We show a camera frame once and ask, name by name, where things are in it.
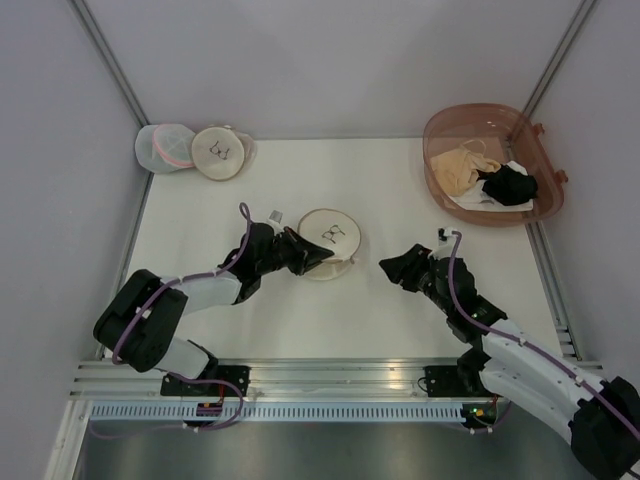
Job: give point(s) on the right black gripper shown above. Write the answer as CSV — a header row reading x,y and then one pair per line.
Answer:
x,y
420,273

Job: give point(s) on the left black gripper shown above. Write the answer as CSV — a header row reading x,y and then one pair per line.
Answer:
x,y
290,251

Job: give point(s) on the beige round mesh laundry bag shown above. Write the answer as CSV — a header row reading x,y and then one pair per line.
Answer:
x,y
333,230

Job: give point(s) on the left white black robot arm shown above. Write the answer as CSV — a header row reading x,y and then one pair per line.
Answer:
x,y
139,325

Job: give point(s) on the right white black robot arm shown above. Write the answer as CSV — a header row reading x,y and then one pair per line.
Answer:
x,y
598,418

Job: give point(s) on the beige bra in basket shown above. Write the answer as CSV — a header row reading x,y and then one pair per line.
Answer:
x,y
457,170

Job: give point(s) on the beige mesh bag at back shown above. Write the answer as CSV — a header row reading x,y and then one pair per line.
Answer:
x,y
221,152

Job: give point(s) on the white pink-trim mesh laundry bag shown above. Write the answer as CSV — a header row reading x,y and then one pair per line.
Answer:
x,y
164,148

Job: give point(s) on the white garment in basket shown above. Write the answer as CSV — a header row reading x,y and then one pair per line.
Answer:
x,y
476,200

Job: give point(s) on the black garment in basket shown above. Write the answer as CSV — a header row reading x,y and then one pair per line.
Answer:
x,y
509,187

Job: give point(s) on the brown translucent plastic basket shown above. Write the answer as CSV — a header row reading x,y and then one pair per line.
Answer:
x,y
509,136

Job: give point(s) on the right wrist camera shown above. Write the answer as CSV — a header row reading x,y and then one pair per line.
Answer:
x,y
447,237

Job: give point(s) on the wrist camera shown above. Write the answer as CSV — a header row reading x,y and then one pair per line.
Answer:
x,y
447,237
275,217

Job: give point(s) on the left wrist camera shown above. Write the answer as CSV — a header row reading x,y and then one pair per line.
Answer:
x,y
275,217

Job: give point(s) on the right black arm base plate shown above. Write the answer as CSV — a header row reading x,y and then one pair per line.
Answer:
x,y
458,380

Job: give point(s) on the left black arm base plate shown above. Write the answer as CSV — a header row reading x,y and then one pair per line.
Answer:
x,y
223,381

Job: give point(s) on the white slotted cable duct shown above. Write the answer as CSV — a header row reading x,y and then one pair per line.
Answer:
x,y
378,412

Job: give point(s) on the aluminium front rail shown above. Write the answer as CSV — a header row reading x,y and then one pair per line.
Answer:
x,y
375,380

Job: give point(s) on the left aluminium frame post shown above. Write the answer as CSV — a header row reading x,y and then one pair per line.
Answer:
x,y
100,43

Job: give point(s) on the aluminium frame post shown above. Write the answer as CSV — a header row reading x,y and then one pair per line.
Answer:
x,y
570,36
100,43

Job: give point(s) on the right aluminium frame post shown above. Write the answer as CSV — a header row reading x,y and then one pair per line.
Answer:
x,y
570,36

